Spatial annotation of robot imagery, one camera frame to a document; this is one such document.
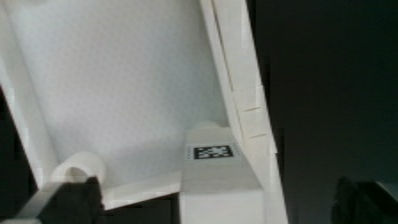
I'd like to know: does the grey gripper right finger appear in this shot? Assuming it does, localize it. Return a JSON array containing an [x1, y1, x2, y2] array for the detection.
[[331, 178, 398, 224]]

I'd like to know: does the white desk top tray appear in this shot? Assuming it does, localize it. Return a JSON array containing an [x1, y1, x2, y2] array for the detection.
[[0, 0, 233, 208]]

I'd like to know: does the white front fence bar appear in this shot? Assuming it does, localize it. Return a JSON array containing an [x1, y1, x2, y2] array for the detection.
[[210, 0, 288, 224]]

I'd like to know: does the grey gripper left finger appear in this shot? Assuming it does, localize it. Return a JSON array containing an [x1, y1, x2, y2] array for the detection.
[[11, 176, 109, 224]]

